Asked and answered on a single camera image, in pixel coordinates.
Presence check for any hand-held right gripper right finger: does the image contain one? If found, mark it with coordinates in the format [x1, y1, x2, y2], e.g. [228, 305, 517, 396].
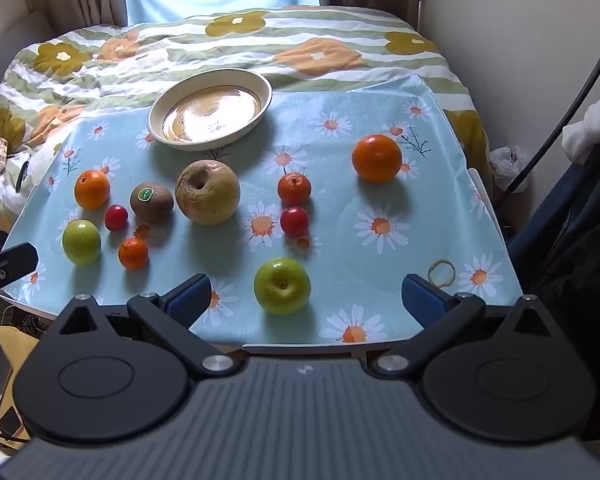
[367, 273, 556, 378]

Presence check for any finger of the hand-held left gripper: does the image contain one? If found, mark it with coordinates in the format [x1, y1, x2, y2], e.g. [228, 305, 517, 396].
[0, 242, 40, 286]

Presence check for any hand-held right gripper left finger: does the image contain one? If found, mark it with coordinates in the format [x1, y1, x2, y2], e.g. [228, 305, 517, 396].
[45, 273, 241, 381]

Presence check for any green apple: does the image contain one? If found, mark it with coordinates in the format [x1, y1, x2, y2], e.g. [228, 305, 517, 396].
[253, 257, 312, 316]
[62, 219, 102, 267]

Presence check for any brown kiwi with sticker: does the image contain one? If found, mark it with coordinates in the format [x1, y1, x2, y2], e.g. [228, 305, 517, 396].
[129, 182, 175, 225]

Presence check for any wrinkled yellow-brown apple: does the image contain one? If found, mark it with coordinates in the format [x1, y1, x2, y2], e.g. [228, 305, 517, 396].
[175, 159, 241, 226]

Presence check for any red cherry tomato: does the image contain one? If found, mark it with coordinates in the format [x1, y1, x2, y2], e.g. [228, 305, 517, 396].
[280, 206, 310, 238]
[104, 204, 129, 232]

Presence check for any small tangerine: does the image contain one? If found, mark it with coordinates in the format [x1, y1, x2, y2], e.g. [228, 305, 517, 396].
[277, 172, 313, 206]
[118, 238, 150, 271]

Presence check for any cream ceramic bowl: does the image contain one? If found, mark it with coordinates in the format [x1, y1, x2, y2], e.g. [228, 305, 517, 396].
[146, 68, 273, 152]

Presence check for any tan rubber band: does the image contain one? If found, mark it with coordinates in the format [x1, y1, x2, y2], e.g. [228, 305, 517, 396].
[427, 259, 456, 288]

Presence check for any blue daisy tablecloth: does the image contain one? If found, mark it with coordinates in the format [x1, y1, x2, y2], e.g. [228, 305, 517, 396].
[0, 74, 526, 346]

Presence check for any large orange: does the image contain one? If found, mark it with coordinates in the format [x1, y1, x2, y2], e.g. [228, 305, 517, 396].
[351, 134, 404, 184]

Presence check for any dark jacket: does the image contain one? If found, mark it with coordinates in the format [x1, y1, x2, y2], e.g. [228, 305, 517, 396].
[507, 132, 600, 441]

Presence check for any white plastic bag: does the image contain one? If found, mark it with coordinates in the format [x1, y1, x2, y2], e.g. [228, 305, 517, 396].
[490, 145, 523, 192]

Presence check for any striped floral blanket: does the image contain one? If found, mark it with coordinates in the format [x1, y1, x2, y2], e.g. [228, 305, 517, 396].
[0, 6, 493, 233]

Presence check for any black cable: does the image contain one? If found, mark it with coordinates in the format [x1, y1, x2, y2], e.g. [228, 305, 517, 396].
[502, 40, 600, 193]

